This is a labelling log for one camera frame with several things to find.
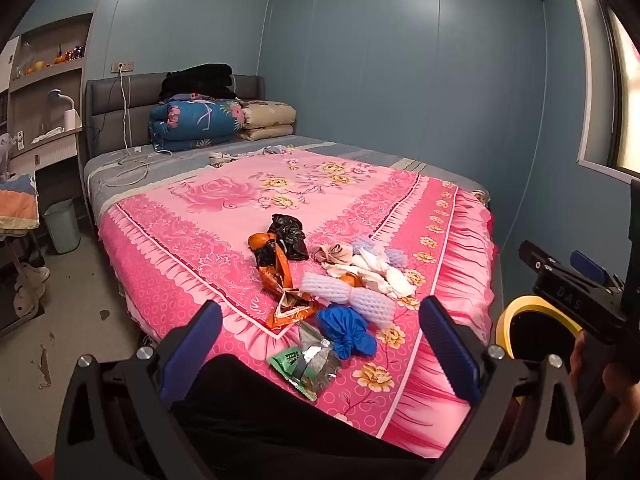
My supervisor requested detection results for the orange snack wrapper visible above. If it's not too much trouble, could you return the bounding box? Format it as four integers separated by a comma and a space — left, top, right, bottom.
258, 250, 328, 331

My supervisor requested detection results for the blue floral folded quilt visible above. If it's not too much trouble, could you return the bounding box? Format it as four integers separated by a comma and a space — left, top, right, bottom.
149, 99, 247, 153

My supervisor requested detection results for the white desk lamp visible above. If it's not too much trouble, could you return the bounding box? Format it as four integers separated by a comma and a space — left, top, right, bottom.
47, 89, 77, 129

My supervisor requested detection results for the person's right hand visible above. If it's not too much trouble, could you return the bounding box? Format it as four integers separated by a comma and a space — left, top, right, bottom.
570, 332, 640, 411

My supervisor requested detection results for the small grey cloth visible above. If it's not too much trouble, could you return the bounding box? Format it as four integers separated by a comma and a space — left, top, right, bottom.
240, 144, 297, 157

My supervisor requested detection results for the window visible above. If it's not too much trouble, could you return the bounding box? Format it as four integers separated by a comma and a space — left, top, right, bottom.
565, 0, 640, 181

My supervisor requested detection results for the clear plastic bag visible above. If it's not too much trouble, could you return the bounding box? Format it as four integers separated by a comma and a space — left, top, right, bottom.
0, 132, 21, 182

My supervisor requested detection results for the yellow rimmed trash bin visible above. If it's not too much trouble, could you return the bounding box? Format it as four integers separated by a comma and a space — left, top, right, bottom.
494, 296, 586, 406

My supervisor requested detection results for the beige folded quilt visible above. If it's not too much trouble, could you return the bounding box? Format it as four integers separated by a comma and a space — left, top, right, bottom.
236, 101, 297, 142

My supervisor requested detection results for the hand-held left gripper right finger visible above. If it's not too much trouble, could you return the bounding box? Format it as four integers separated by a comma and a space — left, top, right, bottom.
419, 296, 586, 480

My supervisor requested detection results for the large black plastic bag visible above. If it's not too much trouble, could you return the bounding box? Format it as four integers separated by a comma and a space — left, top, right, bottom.
269, 214, 310, 261

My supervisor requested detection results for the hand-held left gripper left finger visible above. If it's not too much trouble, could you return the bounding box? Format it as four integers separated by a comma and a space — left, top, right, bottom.
54, 300, 223, 480

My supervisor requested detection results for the black folded clothing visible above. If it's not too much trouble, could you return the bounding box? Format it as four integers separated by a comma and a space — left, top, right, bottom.
160, 63, 240, 103

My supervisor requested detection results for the purple foam fruit net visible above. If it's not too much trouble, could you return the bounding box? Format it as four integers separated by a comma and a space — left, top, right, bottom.
351, 237, 407, 269

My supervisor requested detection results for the white tissue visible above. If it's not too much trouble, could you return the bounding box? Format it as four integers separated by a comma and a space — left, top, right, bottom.
325, 252, 417, 299

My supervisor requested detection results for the pink floral bedsheet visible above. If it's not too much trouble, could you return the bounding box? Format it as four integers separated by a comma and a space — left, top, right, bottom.
97, 147, 501, 461

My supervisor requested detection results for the white shoe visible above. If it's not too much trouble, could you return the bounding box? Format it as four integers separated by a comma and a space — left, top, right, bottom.
20, 262, 51, 287
14, 285, 42, 319

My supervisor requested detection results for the white charging cable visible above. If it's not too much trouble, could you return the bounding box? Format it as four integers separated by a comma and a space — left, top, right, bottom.
97, 70, 167, 189

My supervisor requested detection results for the grey padded headboard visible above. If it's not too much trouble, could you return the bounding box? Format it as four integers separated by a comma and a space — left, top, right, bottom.
85, 72, 265, 158

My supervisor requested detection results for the green snack packet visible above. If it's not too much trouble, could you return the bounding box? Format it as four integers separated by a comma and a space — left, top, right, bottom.
266, 349, 321, 402

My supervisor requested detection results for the blue plastic bag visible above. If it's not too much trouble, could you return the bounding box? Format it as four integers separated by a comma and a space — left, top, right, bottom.
316, 305, 377, 360

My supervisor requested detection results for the white foam fruit net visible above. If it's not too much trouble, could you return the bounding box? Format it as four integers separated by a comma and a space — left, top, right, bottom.
349, 287, 397, 329
299, 272, 352, 307

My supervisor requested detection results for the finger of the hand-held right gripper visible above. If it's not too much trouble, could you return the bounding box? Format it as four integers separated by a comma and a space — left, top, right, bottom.
570, 250, 611, 283
518, 240, 558, 283

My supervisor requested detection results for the colourful folded cloth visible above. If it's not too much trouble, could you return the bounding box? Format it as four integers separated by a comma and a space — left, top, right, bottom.
0, 172, 41, 231

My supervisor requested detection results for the silver foil packet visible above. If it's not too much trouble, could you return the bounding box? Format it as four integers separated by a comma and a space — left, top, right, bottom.
295, 321, 342, 392

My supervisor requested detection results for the white wall shelf unit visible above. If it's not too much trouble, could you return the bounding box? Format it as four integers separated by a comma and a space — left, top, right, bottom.
0, 12, 96, 171

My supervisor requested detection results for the beige cloth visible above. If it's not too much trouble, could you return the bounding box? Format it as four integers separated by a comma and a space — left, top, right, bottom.
312, 242, 355, 267

